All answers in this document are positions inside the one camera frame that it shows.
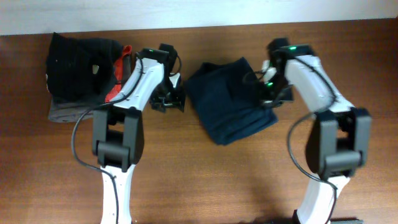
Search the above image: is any navy blue garment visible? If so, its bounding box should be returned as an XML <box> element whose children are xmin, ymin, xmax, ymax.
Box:
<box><xmin>183</xmin><ymin>57</ymin><xmax>278</xmax><ymax>146</ymax></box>

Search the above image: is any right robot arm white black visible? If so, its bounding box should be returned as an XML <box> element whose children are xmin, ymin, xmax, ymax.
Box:
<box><xmin>258</xmin><ymin>38</ymin><xmax>372</xmax><ymax>224</ymax></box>

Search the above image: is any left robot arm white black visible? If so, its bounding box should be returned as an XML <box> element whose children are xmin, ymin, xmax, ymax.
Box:
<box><xmin>92</xmin><ymin>44</ymin><xmax>185</xmax><ymax>223</ymax></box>

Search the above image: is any grey folded garment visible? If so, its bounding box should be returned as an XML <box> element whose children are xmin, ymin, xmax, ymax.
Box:
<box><xmin>48</xmin><ymin>99</ymin><xmax>90</xmax><ymax>123</ymax></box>

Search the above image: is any black base bracket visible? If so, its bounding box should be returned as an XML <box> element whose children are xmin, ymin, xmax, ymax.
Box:
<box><xmin>330</xmin><ymin>218</ymin><xmax>364</xmax><ymax>224</ymax></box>

